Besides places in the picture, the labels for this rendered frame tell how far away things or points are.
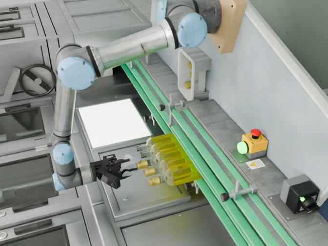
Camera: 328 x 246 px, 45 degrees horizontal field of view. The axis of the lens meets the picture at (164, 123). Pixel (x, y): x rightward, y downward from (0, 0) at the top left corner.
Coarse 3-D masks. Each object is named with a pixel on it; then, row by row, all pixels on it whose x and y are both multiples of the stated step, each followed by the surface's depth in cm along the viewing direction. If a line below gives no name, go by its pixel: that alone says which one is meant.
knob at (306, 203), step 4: (304, 200) 121; (308, 200) 121; (312, 200) 121; (304, 204) 121; (308, 204) 120; (312, 204) 120; (316, 204) 121; (304, 208) 121; (308, 208) 120; (312, 208) 120; (316, 208) 120
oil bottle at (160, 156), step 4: (176, 148) 172; (180, 148) 172; (160, 152) 170; (164, 152) 170; (168, 152) 170; (172, 152) 170; (176, 152) 170; (180, 152) 170; (184, 152) 170; (156, 156) 169; (160, 156) 168; (164, 156) 168; (168, 156) 168; (172, 156) 168; (156, 160) 168; (160, 160) 167
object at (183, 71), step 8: (184, 56) 189; (184, 64) 192; (192, 64) 175; (184, 72) 194; (192, 72) 177; (184, 80) 197; (192, 80) 179; (184, 88) 197; (192, 88) 181; (184, 96) 192; (192, 96) 184
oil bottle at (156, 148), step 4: (172, 140) 177; (176, 140) 177; (156, 144) 174; (160, 144) 174; (164, 144) 174; (168, 144) 174; (172, 144) 174; (176, 144) 174; (180, 144) 174; (152, 148) 173; (156, 148) 172; (160, 148) 172; (164, 148) 172; (168, 148) 173; (172, 148) 173; (152, 152) 172; (156, 152) 171; (152, 156) 173
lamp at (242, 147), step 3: (240, 144) 145; (243, 144) 145; (246, 144) 145; (237, 147) 147; (240, 147) 145; (243, 147) 144; (246, 147) 144; (240, 150) 145; (243, 150) 144; (246, 150) 145; (243, 153) 146
